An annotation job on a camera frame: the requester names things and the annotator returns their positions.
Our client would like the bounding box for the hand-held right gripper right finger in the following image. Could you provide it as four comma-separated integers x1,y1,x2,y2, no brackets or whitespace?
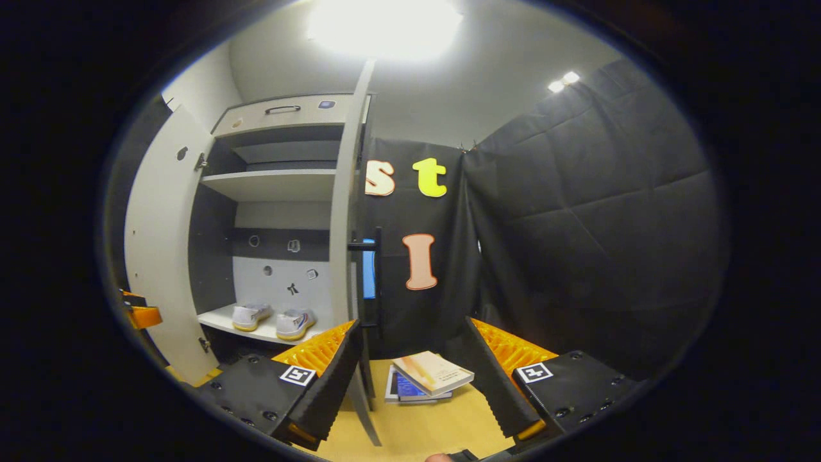
463,317,642,443

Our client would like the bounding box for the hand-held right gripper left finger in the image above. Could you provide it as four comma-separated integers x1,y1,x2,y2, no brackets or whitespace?
196,319,363,450

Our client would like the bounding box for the grey shoe cabinet door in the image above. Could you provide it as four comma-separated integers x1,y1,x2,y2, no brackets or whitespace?
328,59,384,447
124,105,220,386

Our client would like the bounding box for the white striped canvas shoe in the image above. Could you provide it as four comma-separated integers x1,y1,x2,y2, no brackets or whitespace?
232,303,273,332
276,309,316,341

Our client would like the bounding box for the grey shoe cabinet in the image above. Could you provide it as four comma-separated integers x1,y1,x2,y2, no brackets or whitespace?
189,93,373,360

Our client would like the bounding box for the beige book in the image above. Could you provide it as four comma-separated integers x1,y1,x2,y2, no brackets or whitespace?
393,351,475,397

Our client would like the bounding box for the blue book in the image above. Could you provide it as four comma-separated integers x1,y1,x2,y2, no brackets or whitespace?
385,366,453,405

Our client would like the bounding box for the small ceiling light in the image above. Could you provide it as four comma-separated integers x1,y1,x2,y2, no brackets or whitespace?
548,71,581,94

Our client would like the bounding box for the large ceiling light panel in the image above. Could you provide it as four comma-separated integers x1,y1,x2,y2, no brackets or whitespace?
307,0,464,62

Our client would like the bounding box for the black door handle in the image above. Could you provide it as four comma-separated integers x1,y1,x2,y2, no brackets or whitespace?
348,227,384,331

